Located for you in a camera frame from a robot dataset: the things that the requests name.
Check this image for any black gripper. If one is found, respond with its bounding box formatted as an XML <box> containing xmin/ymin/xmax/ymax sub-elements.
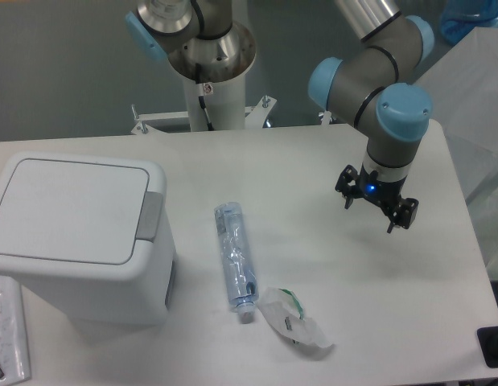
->
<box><xmin>335</xmin><ymin>161</ymin><xmax>419</xmax><ymax>233</ymax></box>

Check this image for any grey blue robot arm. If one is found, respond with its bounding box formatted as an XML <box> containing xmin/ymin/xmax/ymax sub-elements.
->
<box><xmin>125</xmin><ymin>1</ymin><xmax>434</xmax><ymax>228</ymax></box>

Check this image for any white lidded trash can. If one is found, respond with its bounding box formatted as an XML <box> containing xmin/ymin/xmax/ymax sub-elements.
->
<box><xmin>0</xmin><ymin>151</ymin><xmax>176</xmax><ymax>325</ymax></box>

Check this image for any crumpled clear plastic wrapper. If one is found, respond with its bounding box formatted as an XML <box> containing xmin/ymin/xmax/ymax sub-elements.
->
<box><xmin>257</xmin><ymin>287</ymin><xmax>334</xmax><ymax>349</ymax></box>

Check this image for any clear plastic water bottle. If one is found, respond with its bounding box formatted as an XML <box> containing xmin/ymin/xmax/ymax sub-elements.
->
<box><xmin>214</xmin><ymin>202</ymin><xmax>259</xmax><ymax>324</ymax></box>

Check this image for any black device at table edge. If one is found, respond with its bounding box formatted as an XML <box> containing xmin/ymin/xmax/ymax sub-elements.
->
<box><xmin>477</xmin><ymin>326</ymin><xmax>498</xmax><ymax>368</ymax></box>

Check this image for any blue water jug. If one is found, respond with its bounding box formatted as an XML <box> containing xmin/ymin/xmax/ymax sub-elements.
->
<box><xmin>439</xmin><ymin>0</ymin><xmax>498</xmax><ymax>46</ymax></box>

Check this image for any clear plastic bag with parts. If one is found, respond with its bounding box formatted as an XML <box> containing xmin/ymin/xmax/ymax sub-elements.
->
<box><xmin>0</xmin><ymin>276</ymin><xmax>31</xmax><ymax>385</ymax></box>

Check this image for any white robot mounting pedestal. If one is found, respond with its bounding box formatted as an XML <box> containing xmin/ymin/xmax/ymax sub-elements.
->
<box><xmin>131</xmin><ymin>75</ymin><xmax>277</xmax><ymax>135</ymax></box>

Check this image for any black cable on pedestal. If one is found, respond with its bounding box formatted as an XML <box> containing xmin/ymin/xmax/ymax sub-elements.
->
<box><xmin>193</xmin><ymin>64</ymin><xmax>216</xmax><ymax>132</ymax></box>

